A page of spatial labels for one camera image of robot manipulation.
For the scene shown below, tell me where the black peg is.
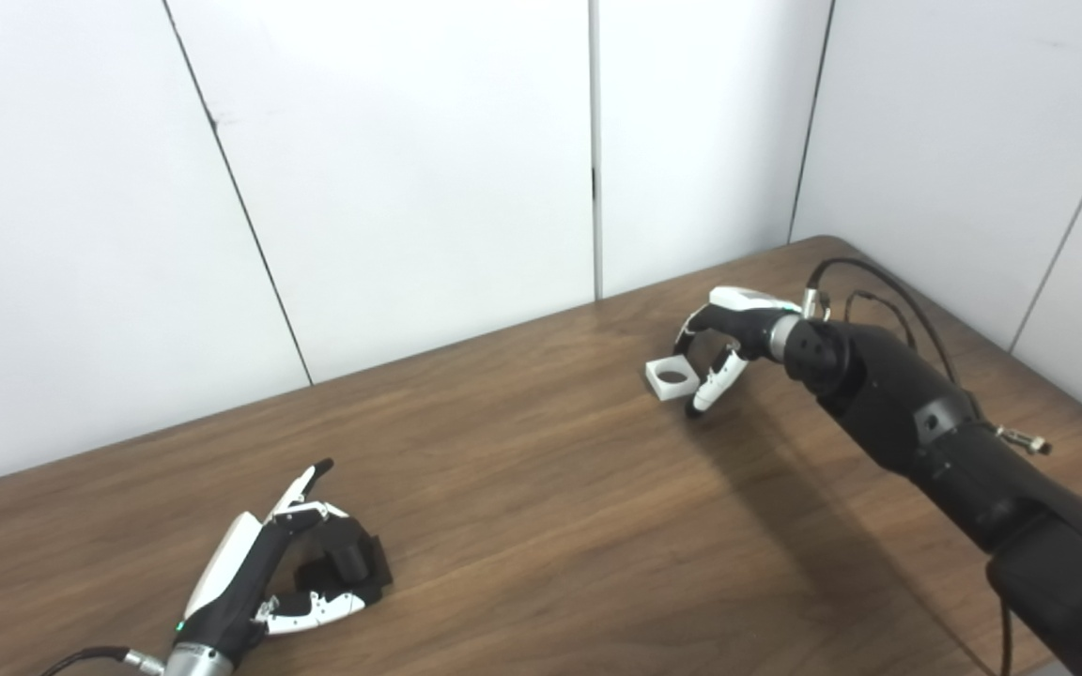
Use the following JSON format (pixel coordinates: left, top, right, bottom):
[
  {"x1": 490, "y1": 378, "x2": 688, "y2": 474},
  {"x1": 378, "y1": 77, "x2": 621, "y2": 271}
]
[{"x1": 294, "y1": 515, "x2": 394, "y2": 608}]

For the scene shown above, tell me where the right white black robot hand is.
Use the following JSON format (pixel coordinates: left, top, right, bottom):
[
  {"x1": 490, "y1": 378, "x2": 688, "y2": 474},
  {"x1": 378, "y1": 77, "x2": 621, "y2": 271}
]
[{"x1": 672, "y1": 285, "x2": 804, "y2": 421}]

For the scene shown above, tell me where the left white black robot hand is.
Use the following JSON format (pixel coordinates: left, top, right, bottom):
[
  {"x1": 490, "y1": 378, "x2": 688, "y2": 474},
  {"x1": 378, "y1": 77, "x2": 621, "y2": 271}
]
[{"x1": 174, "y1": 457, "x2": 384, "y2": 660}]

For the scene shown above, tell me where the thin black right arm wire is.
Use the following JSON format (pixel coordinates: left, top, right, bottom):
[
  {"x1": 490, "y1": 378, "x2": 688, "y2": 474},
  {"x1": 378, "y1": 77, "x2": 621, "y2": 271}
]
[{"x1": 844, "y1": 288, "x2": 920, "y2": 355}]

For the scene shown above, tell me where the white square piece with hole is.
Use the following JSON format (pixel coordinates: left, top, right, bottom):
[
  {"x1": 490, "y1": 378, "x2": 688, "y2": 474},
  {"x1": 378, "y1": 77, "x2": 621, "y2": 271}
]
[{"x1": 643, "y1": 357, "x2": 703, "y2": 404}]

